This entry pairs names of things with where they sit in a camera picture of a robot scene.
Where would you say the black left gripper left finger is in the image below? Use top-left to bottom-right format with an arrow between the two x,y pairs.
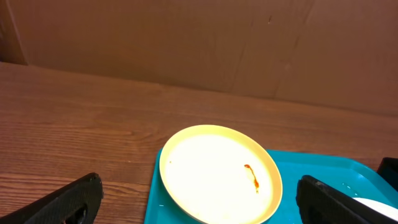
1,172 -> 103,224

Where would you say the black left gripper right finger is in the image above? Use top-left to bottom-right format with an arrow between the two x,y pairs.
296,175 -> 397,224

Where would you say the white plate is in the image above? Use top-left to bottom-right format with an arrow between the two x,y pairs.
354,197 -> 398,221

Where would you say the teal plastic tray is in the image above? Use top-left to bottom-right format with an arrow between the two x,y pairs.
144,149 -> 397,224

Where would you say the black water tray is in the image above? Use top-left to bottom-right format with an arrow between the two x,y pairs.
377,157 -> 398,191

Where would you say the yellow plate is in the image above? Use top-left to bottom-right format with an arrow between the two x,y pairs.
159,124 -> 283,223

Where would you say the brown cardboard backdrop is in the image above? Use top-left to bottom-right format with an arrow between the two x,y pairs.
1,0 -> 397,116

